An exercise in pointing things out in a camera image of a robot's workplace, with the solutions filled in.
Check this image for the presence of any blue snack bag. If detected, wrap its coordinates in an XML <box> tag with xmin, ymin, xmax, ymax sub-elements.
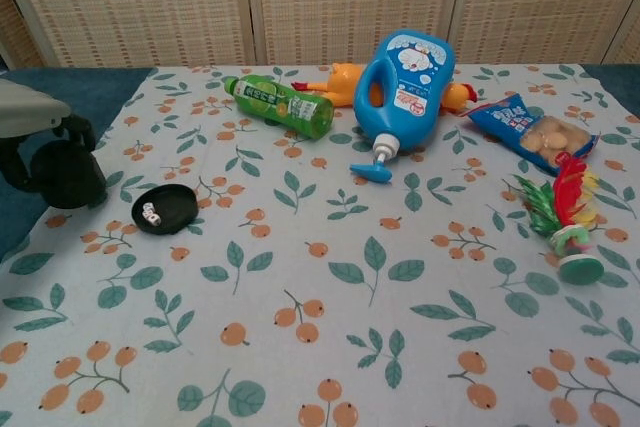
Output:
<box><xmin>467</xmin><ymin>95</ymin><xmax>601</xmax><ymax>177</ymax></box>

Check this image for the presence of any floral tablecloth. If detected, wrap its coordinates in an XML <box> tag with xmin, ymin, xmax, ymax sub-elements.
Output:
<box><xmin>0</xmin><ymin>64</ymin><xmax>640</xmax><ymax>427</ymax></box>

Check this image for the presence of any small black round object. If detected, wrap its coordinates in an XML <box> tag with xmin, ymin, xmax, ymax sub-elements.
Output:
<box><xmin>131</xmin><ymin>184</ymin><xmax>197</xmax><ymax>237</ymax></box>

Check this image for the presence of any yellow rubber chicken toy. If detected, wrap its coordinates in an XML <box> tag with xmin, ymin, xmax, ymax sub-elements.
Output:
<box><xmin>291</xmin><ymin>61</ymin><xmax>479</xmax><ymax>113</ymax></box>

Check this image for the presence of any blue pump detergent bottle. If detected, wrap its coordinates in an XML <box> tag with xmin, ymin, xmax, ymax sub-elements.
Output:
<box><xmin>349</xmin><ymin>31</ymin><xmax>456</xmax><ymax>187</ymax></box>

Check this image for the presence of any black dice cup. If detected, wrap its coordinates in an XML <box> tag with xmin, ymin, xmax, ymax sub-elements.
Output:
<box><xmin>29</xmin><ymin>139</ymin><xmax>108</xmax><ymax>210</ymax></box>

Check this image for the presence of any bamboo folding screen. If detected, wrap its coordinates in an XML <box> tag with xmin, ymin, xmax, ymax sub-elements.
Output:
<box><xmin>0</xmin><ymin>0</ymin><xmax>640</xmax><ymax>71</ymax></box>

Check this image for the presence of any green tea bottle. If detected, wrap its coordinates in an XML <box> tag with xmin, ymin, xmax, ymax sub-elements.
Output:
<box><xmin>223</xmin><ymin>74</ymin><xmax>335</xmax><ymax>141</ymax></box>

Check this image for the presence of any colourful feather shuttlecock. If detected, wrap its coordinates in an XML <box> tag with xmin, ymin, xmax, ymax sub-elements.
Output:
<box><xmin>514</xmin><ymin>154</ymin><xmax>606</xmax><ymax>286</ymax></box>

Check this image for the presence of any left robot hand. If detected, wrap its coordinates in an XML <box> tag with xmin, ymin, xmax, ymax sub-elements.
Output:
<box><xmin>0</xmin><ymin>77</ymin><xmax>99</xmax><ymax>193</ymax></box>

